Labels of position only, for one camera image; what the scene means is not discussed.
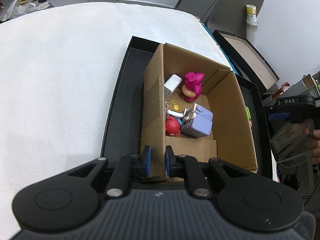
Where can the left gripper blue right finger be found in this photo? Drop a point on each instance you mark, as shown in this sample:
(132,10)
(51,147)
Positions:
(171,164)

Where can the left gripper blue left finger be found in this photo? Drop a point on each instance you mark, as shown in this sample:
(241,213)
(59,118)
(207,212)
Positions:
(143,164)

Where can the blue red crab figurine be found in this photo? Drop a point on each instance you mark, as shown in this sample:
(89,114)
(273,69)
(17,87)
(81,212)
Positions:
(173,126)

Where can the lavender toy cube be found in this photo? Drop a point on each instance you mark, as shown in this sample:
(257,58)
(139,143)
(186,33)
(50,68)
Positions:
(197,122)

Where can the brown cardboard box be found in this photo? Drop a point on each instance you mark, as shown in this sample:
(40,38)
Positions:
(230,138)

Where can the pink dinosaur costume figurine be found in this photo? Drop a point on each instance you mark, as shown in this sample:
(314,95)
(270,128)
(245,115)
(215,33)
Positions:
(192,87)

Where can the white power adapter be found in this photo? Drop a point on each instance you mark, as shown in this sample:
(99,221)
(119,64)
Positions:
(171,85)

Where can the person's right hand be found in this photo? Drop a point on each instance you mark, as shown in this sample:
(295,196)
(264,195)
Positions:
(313,144)

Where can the black tray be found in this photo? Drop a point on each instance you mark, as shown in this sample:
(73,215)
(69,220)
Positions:
(124,123)

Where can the black framed board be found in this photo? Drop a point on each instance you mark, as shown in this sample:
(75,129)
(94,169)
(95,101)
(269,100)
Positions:
(245,58)

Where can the yellow white bottle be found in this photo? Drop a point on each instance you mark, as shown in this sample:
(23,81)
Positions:
(251,11)

